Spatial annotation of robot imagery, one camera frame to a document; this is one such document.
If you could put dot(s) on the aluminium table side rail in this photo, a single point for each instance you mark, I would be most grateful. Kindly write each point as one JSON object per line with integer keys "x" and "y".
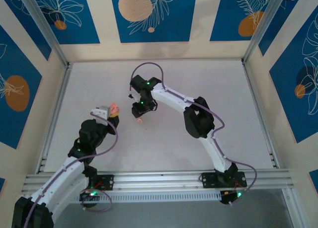
{"x": 249, "y": 76}
{"x": 66, "y": 76}

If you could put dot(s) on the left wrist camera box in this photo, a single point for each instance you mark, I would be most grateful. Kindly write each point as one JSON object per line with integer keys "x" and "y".
{"x": 100, "y": 111}

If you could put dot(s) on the aluminium frame cross rail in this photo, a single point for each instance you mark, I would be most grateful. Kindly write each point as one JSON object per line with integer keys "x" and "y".
{"x": 159, "y": 180}

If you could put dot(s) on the pink earbud charging case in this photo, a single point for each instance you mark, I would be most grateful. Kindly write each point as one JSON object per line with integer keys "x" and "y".
{"x": 114, "y": 108}

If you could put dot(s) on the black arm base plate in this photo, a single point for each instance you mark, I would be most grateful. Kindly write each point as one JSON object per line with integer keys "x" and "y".
{"x": 108, "y": 180}
{"x": 208, "y": 180}

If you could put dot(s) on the black controller board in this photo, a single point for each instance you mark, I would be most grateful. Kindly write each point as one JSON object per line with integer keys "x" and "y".
{"x": 233, "y": 197}
{"x": 90, "y": 195}

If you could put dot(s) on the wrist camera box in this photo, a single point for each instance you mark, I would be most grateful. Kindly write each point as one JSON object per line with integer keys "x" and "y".
{"x": 100, "y": 111}
{"x": 134, "y": 96}

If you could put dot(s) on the aluminium frame post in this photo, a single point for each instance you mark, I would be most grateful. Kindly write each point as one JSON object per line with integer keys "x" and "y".
{"x": 263, "y": 24}
{"x": 42, "y": 24}

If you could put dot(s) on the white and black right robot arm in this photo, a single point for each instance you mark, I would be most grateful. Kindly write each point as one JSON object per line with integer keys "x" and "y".
{"x": 198, "y": 118}

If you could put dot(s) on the aluminium frame leg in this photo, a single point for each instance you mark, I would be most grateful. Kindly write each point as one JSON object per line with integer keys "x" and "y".
{"x": 292, "y": 213}

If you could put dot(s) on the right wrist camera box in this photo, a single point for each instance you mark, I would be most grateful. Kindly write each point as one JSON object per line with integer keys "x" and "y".
{"x": 134, "y": 96}

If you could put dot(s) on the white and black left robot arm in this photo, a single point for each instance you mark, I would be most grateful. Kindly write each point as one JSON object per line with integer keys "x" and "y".
{"x": 62, "y": 178}

